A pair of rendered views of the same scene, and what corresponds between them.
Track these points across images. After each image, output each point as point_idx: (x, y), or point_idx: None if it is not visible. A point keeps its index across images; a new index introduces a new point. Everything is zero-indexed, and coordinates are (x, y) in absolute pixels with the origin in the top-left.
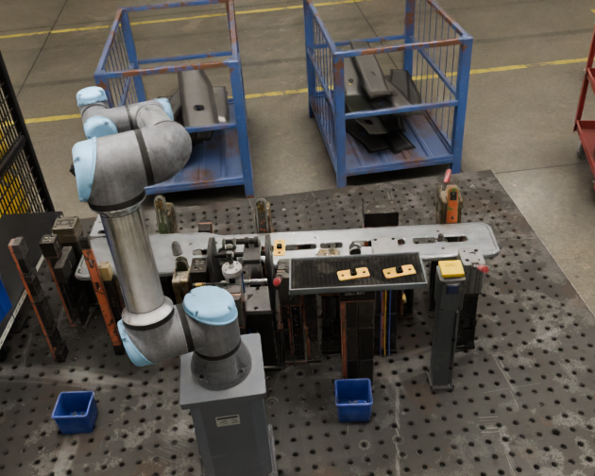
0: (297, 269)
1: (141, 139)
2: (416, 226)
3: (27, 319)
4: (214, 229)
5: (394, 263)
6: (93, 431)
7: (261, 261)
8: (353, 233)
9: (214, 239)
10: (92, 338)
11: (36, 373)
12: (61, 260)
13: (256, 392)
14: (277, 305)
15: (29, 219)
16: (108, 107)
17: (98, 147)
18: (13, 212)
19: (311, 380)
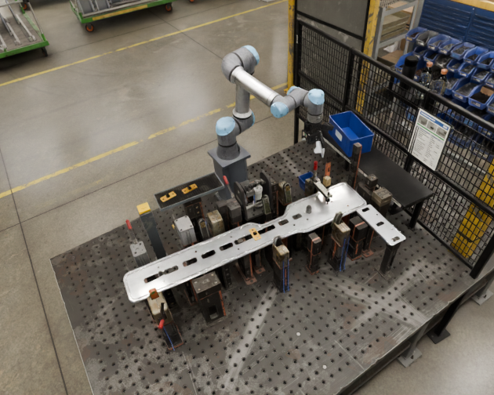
0: (217, 183)
1: (230, 52)
2: (179, 281)
3: (388, 212)
4: (358, 319)
5: (172, 200)
6: (299, 186)
7: (300, 300)
8: (216, 259)
9: (268, 183)
10: None
11: None
12: (364, 186)
13: (210, 150)
14: (266, 270)
15: (412, 194)
16: (306, 100)
17: (241, 47)
18: (447, 210)
19: None
